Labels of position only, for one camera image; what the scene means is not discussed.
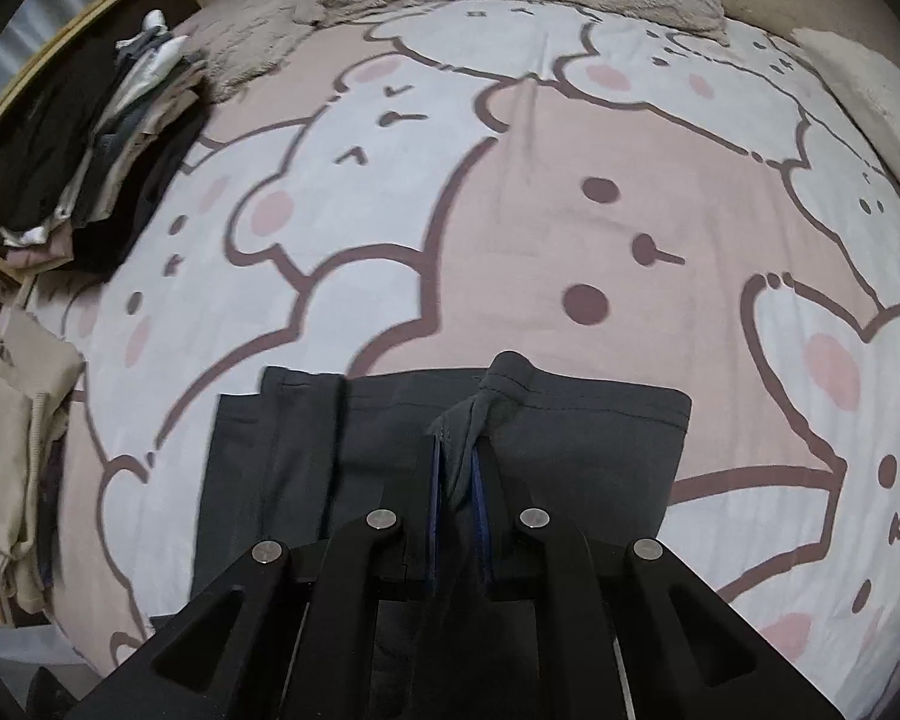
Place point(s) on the stack of folded clothes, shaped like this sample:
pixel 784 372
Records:
pixel 97 150

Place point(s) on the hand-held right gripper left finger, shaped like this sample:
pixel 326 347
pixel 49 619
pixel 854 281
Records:
pixel 430 499

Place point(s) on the white fluffy pillow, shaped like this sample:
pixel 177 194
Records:
pixel 870 97

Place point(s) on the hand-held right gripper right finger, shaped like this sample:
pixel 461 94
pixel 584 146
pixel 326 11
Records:
pixel 484 510

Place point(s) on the dark grey pants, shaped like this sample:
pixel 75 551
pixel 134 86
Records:
pixel 585 442

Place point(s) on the beige cloth pile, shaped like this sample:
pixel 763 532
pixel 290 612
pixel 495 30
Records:
pixel 15 435

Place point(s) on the bear printed bed sheet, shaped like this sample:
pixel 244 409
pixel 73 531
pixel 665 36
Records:
pixel 495 202

